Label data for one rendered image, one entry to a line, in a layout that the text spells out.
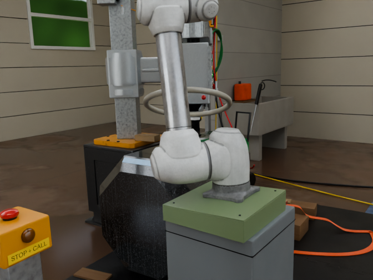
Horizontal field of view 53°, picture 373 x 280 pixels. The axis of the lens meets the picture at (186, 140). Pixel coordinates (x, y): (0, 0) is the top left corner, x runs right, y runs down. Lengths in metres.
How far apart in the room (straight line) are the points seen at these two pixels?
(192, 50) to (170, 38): 1.16
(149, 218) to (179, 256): 0.84
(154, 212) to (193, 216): 0.94
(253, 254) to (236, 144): 0.41
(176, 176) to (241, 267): 0.40
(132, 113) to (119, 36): 0.66
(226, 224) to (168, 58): 0.65
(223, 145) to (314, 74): 6.05
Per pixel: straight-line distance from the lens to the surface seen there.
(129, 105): 3.37
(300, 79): 7.52
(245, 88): 5.95
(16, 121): 8.75
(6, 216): 0.92
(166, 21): 1.48
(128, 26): 3.36
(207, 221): 1.40
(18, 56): 8.80
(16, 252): 0.89
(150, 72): 3.32
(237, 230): 1.34
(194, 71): 2.63
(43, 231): 0.92
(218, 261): 1.48
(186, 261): 1.58
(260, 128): 5.47
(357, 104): 7.26
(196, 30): 2.61
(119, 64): 3.29
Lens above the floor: 1.40
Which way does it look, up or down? 11 degrees down
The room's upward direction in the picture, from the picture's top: 2 degrees counter-clockwise
